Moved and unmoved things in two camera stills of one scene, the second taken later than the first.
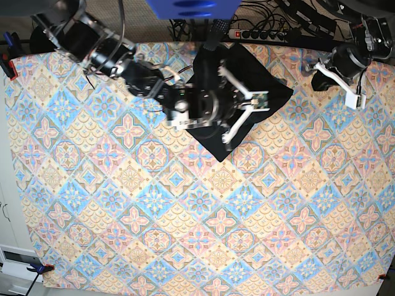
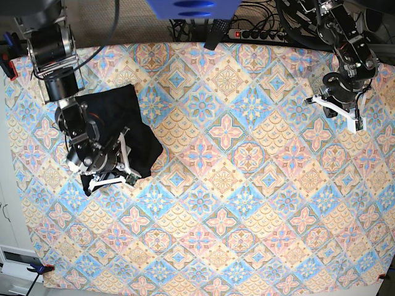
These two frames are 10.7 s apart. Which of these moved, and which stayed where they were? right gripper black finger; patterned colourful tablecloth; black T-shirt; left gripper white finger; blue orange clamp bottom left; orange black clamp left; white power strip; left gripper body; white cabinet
Moved: right gripper black finger; left gripper white finger; black T-shirt; left gripper body
Stayed: white power strip; patterned colourful tablecloth; blue orange clamp bottom left; white cabinet; orange black clamp left
